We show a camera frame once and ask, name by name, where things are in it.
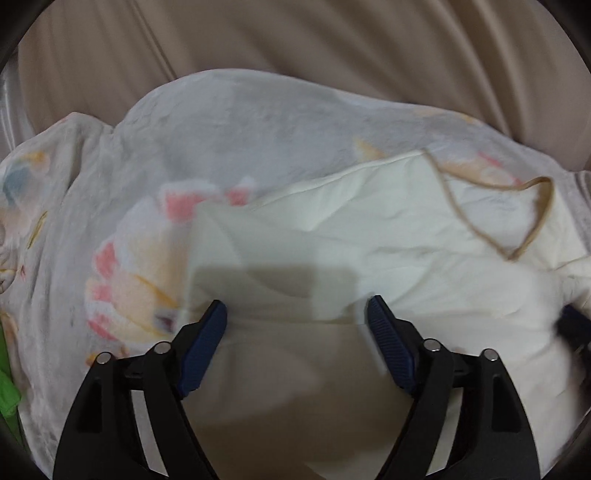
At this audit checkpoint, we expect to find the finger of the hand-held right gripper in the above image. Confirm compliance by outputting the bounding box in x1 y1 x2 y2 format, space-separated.
553 305 591 357

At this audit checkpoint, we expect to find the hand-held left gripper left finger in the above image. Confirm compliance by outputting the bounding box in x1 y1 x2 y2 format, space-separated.
52 299 228 480

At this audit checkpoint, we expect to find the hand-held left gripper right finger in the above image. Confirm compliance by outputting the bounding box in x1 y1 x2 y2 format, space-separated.
367 295 540 480

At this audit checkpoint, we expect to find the cream quilted blanket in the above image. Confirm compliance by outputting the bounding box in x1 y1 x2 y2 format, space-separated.
182 150 591 480

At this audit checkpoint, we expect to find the green cloth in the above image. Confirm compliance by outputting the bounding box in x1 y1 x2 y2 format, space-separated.
0 318 23 422

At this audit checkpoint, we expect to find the grey floral fleece blanket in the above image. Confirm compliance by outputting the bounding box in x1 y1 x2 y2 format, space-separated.
0 68 591 480

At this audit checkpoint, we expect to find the silver plastic sheet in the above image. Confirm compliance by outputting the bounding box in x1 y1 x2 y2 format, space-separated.
0 60 29 155

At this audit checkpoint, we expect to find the beige fabric curtain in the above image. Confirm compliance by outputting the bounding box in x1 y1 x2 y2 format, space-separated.
17 0 591 172

